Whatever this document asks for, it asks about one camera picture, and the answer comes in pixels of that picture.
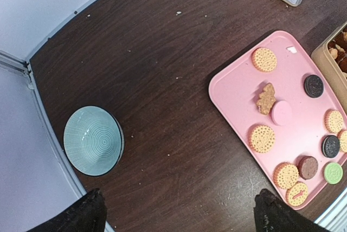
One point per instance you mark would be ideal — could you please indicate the yellow cookie under chip cookie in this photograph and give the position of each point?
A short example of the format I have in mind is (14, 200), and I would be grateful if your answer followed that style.
(262, 138)

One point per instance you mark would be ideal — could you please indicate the pale blue ceramic bowl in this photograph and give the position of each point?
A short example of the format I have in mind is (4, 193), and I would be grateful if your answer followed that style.
(93, 141)

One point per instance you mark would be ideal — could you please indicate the black sandwich cookie lower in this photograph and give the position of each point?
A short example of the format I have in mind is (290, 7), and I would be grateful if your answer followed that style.
(330, 146)

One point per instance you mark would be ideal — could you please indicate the gingerbread brown leaf cookie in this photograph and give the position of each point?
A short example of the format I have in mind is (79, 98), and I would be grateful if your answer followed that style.
(266, 99)

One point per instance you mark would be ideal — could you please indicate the black sandwich cookie upper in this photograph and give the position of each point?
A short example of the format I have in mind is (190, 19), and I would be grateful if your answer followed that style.
(313, 86)

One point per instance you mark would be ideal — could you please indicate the green sandwich cookie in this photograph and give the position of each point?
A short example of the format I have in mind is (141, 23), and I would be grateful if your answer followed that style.
(333, 173)

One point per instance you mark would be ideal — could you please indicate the yellow cookie with pink sword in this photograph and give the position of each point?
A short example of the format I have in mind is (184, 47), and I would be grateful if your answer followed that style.
(297, 194)

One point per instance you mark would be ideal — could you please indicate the yellow dotted cookie middle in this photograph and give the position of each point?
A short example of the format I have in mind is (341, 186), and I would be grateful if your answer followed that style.
(333, 121)

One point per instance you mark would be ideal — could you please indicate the gold cookie tin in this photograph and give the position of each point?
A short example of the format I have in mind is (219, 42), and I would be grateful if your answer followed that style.
(330, 58)

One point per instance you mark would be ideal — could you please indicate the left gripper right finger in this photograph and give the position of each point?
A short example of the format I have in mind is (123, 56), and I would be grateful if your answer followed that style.
(273, 214)

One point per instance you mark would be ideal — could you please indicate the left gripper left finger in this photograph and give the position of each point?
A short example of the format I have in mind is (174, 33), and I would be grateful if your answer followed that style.
(89, 213)

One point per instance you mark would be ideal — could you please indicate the front aluminium rail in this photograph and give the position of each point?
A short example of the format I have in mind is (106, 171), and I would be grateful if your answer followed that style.
(334, 218)

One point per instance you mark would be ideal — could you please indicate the yellow dotted cookie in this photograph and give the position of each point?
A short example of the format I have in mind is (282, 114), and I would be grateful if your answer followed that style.
(286, 175)
(333, 121)

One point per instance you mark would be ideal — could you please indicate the brown chocolate cookie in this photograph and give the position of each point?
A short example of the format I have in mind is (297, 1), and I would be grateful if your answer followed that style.
(308, 167)

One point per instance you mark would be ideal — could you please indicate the lone yellow sandwich cookie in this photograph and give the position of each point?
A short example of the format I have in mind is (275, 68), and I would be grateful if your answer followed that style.
(264, 60)

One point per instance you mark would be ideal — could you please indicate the yellow dotted cookie left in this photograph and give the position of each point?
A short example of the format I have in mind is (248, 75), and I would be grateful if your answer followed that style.
(286, 175)

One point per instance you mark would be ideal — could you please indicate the black sandwich cookie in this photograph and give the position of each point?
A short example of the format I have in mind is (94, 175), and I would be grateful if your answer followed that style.
(330, 146)
(313, 86)

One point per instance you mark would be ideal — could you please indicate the pink sandwich cookie upper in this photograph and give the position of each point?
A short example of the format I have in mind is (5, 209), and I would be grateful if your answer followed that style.
(281, 113)

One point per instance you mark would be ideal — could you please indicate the yellow dotted cookie corner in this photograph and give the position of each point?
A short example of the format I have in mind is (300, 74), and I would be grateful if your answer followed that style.
(342, 136)

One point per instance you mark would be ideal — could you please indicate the pink plastic tray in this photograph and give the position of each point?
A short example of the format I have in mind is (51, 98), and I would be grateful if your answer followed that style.
(247, 97)

